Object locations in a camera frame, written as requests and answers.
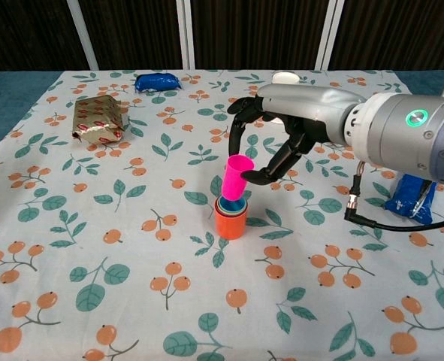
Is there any blue black snack packet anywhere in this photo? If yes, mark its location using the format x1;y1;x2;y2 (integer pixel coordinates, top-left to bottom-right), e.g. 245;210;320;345
384;173;444;226

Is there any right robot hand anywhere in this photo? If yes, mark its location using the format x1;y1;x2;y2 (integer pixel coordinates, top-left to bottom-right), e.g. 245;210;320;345
227;83;367;186

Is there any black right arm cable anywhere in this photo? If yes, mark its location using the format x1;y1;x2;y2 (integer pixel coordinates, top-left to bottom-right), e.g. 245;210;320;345
343;159;444;231

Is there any pink plastic cup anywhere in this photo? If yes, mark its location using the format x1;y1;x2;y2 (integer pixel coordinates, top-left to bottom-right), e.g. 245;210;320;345
221;153;255;202

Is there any plain blue snack packet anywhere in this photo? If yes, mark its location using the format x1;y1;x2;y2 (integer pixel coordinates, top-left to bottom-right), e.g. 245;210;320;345
134;72;184;94

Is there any white paper cup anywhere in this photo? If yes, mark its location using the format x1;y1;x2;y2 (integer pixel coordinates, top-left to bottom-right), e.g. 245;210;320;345
270;71;301;125

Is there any orange plastic cup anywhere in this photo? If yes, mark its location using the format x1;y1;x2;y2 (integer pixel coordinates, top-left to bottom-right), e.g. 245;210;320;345
213;197;249;240

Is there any gold red snack bag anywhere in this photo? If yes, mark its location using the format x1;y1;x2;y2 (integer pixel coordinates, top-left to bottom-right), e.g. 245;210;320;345
70;95;127;145

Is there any floral print tablecloth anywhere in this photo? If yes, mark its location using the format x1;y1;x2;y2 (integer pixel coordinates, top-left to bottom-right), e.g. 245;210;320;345
0;69;444;361

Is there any white screen frame post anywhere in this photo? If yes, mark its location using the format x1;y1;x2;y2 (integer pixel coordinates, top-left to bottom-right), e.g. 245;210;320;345
65;0;99;71
316;0;346;71
176;0;196;70

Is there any light blue plastic cup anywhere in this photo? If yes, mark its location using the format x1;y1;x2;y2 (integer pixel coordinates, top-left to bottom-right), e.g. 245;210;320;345
219;197;246;215

